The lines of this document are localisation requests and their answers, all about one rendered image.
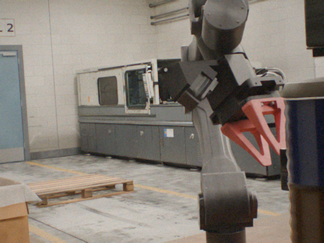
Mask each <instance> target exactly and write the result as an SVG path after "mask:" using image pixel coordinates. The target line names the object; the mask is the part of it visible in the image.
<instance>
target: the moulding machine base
mask: <svg viewBox="0 0 324 243"><path fill-rule="evenodd" d="M149 107H150V114H156V116H86V115H79V120H78V122H80V136H81V150H82V151H85V152H87V153H86V154H85V155H101V156H106V159H111V158H122V159H129V162H138V161H143V162H152V163H157V166H167V165H173V166H180V167H187V168H191V169H190V171H201V170H202V167H203V162H202V154H201V147H200V140H199V136H198V133H197V130H196V128H195V126H194V125H193V123H192V121H191V113H190V114H186V115H185V114H184V107H183V105H181V104H156V105H154V104H150V105H149ZM78 108H79V114H125V110H124V105H109V106H78ZM263 117H264V119H265V121H266V123H267V125H268V127H269V129H270V131H271V133H272V135H273V136H274V138H275V139H276V141H277V134H276V126H275V118H274V115H273V114H269V115H263ZM242 134H243V135H244V136H245V138H246V139H247V140H248V141H249V142H250V143H251V144H252V145H253V146H254V147H255V149H256V150H257V151H258V152H259V153H260V154H261V152H260V148H259V146H258V144H257V142H256V139H255V137H254V135H253V134H252V133H250V132H242ZM229 141H230V146H231V150H232V154H233V156H234V159H235V161H236V163H237V165H238V166H239V167H240V169H241V171H244V172H245V175H246V176H253V177H256V180H257V181H266V180H270V179H276V178H280V177H281V170H280V156H279V155H277V154H276V153H275V152H274V150H273V149H272V148H271V147H270V146H269V144H268V146H269V151H270V159H271V165H269V166H262V165H261V164H260V163H259V162H258V161H257V160H256V159H255V158H253V157H252V156H251V155H250V154H249V153H248V152H247V151H246V150H245V149H243V148H242V147H241V146H239V145H238V144H236V143H235V142H234V141H232V140H231V139H229Z"/></svg>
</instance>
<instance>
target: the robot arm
mask: <svg viewBox="0 0 324 243"><path fill-rule="evenodd" d="M188 6H189V21H190V32H191V35H193V40H192V42H191V43H190V44H189V45H187V46H180V54H181V62H178V63H177V64H176V65H175V66H174V67H173V69H172V70H171V71H170V72H169V73H168V75H167V76H166V77H165V78H164V79H163V80H164V83H165V85H166V87H167V90H168V92H169V94H170V97H171V99H172V101H174V102H176V101H177V102H178V103H179V104H181V105H183V107H184V114H185V115H186V114H190V113H191V121H192V123H193V125H194V126H195V128H196V130H197V133H198V136H199V140H200V147H201V154H202V170H201V177H200V184H201V193H198V225H199V229H200V230H203V231H205V235H206V243H246V232H245V227H253V220H254V218H257V209H258V203H257V202H258V199H257V193H256V191H255V190H253V191H252V190H248V186H247V182H246V177H245V172H244V171H241V169H240V167H239V166H238V165H237V163H236V161H235V159H234V156H233V154H232V150H231V146H230V139H231V140H232V141H234V142H235V143H236V144H238V145H239V146H241V147H242V148H243V149H245V150H246V151H247V152H248V153H249V154H250V155H251V156H252V157H253V158H255V159H256V160H257V161H258V162H259V163H260V164H261V165H262V166H269V165H271V159H270V151H269V146H270V147H271V148H272V149H273V150H274V152H275V153H276V154H277V155H280V152H279V149H281V148H285V147H286V144H285V127H284V126H285V116H284V109H285V105H284V101H283V100H284V99H285V98H282V97H280V95H279V93H278V91H277V89H278V88H279V87H280V86H284V85H285V83H284V81H283V79H282V77H281V76H271V77H257V75H256V73H255V71H254V69H253V67H252V65H251V63H250V61H249V59H248V57H247V56H246V53H245V51H244V49H243V47H242V45H241V41H242V38H243V32H244V28H245V23H246V21H247V18H248V14H249V3H248V0H189V3H188ZM269 114H273V115H274V118H275V126H276V134H277V141H276V139H275V138H274V136H273V135H272V133H271V131H270V129H269V127H268V125H267V123H266V121H265V119H264V117H263V115H269ZM242 132H250V133H252V134H253V135H254V137H255V139H256V142H257V144H258V146H259V148H260V152H261V154H260V153H259V152H258V151H257V150H256V149H255V147H254V146H253V145H252V144H251V143H250V142H249V141H248V140H247V139H246V138H245V136H244V135H243V134H242ZM268 144H269V146H268Z"/></svg>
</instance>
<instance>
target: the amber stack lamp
mask: <svg viewBox="0 0 324 243"><path fill-rule="evenodd" d="M287 185H288V188H289V193H288V199H289V202H290V204H289V209H288V210H289V214H290V220H289V225H290V228H291V232H290V239H291V242H292V243H324V186H310V185H301V184H295V183H291V182H287Z"/></svg>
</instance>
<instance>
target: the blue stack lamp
mask: <svg viewBox="0 0 324 243"><path fill-rule="evenodd" d="M283 101H284V105H285V109H284V116H285V119H286V121H285V126H284V127H285V130H286V137H285V141H286V145H287V149H286V156H287V159H288V161H287V166H286V167H287V170H288V177H287V181H289V182H291V183H295V184H301V185H310V186H324V97H306V98H292V99H284V100H283Z"/></svg>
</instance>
